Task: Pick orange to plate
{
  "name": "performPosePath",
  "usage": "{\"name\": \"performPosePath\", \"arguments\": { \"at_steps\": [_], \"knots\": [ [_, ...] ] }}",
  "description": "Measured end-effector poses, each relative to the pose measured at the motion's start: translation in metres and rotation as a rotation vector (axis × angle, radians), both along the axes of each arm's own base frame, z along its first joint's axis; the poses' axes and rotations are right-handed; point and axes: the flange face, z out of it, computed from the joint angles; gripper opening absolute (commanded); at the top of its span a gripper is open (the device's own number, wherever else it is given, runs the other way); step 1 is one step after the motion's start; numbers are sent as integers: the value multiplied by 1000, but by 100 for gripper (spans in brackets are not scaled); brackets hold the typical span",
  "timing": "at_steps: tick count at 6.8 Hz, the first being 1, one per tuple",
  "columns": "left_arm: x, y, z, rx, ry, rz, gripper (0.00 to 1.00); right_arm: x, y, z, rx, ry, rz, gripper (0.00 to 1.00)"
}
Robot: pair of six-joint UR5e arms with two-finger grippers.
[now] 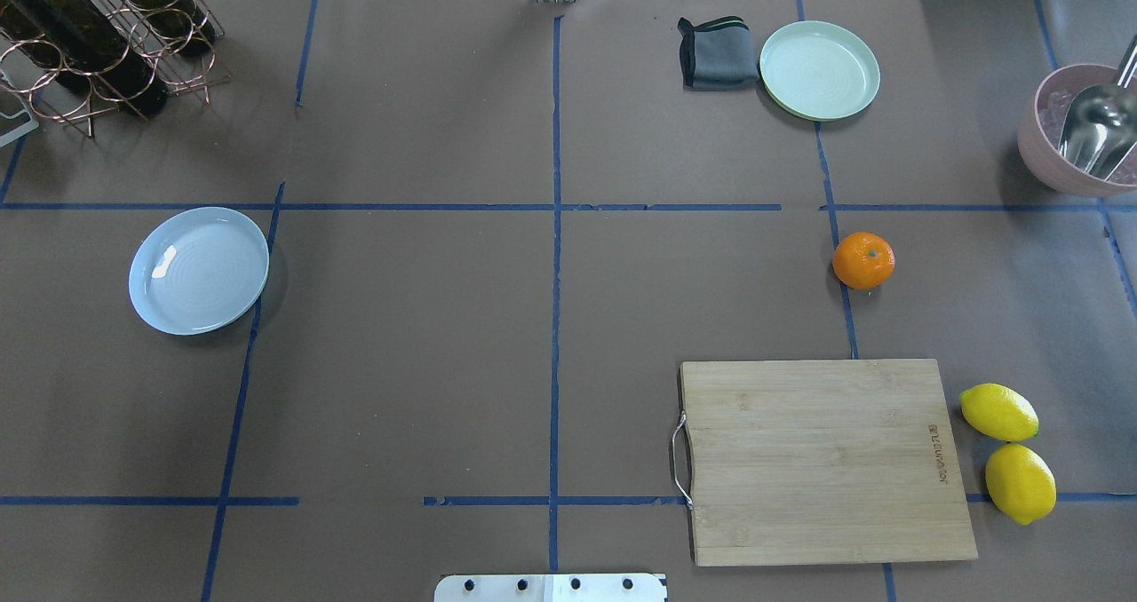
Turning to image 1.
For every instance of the lower yellow lemon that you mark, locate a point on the lower yellow lemon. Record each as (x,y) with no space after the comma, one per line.
(1020,484)

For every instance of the light blue plate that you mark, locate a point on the light blue plate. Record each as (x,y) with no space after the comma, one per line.
(198,271)

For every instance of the grey folded cloth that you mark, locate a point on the grey folded cloth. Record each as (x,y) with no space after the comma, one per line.
(718,55)

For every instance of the upper yellow lemon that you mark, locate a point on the upper yellow lemon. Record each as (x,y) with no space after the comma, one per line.
(999,412)

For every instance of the yellow lemon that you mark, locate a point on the yellow lemon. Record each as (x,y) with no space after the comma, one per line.
(1020,484)
(999,412)

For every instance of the copper wire bottle rack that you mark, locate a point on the copper wire bottle rack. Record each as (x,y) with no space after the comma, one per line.
(41,87)

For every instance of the metal ice scoop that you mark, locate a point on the metal ice scoop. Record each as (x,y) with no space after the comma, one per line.
(1099,128)

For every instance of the pink bowl with ice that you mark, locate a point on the pink bowl with ice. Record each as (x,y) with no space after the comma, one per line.
(1040,129)

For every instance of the dark green wine bottle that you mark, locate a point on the dark green wine bottle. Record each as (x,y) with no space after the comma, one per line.
(93,46)

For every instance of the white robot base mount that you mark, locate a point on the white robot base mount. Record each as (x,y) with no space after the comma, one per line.
(553,587)

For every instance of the bamboo cutting board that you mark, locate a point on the bamboo cutting board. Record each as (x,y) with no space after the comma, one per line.
(821,462)

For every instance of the orange fruit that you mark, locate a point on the orange fruit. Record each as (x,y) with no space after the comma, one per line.
(863,261)

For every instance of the light green plate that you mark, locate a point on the light green plate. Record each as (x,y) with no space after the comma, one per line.
(819,71)

